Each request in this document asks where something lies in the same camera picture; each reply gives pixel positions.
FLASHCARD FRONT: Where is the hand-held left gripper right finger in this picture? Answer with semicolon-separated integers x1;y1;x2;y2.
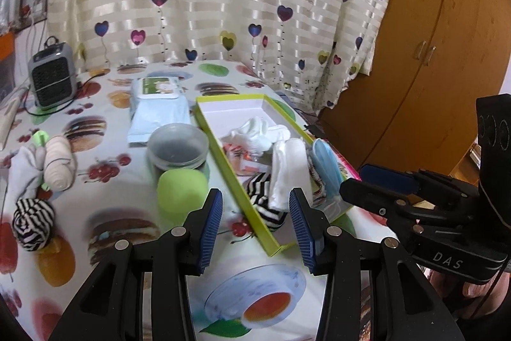
289;187;464;341

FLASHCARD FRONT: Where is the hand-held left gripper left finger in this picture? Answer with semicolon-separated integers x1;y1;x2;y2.
48;188;223;341

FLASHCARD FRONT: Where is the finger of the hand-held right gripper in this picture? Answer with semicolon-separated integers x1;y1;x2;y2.
359;164;480;202
339;178;476;227

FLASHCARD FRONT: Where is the black-white striped sock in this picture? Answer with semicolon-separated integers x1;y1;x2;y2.
243;173;288;232
12;198;57;252

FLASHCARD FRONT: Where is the blue face mask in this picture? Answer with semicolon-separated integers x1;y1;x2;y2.
309;138;344;202

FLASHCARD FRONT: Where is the white towel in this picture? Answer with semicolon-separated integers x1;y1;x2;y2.
268;137;314;212

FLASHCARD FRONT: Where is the red printed white cloth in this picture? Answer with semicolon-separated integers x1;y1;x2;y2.
221;143;276;178

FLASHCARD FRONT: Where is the white sock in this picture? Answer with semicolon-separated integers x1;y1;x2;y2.
221;116;290;156

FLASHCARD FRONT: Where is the yellow-green cardboard box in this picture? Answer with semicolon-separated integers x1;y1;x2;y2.
194;94;362;258

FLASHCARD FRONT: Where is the beige sock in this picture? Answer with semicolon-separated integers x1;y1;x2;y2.
43;136;77;192

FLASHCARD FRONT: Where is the grey-white sock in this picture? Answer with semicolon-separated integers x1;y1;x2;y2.
8;144;48;206

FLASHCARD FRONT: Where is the person's right hand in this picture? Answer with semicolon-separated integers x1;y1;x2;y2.
430;270;507;321

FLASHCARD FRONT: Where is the light green jar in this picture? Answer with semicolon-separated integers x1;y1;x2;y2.
157;169;209;224

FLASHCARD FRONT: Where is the clear round plastic container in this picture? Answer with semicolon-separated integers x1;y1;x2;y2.
146;123;209;176

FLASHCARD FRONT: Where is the food print tablecloth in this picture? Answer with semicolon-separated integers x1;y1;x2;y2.
0;61;400;341

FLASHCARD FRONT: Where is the brown wooden wardrobe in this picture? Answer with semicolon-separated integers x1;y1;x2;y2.
319;0;511;174

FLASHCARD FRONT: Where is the blue wet wipes pack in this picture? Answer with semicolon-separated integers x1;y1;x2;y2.
127;76;191;146

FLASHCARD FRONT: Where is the small grey heater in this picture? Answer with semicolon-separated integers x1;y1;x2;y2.
28;36;76;110

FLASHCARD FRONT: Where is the heart print striped curtain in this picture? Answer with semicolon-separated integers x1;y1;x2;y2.
48;0;402;110

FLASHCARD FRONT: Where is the orange lidded container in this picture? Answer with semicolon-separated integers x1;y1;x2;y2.
0;33;19;94

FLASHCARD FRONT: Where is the black heater cable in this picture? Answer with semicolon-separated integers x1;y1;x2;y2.
24;69;109;115

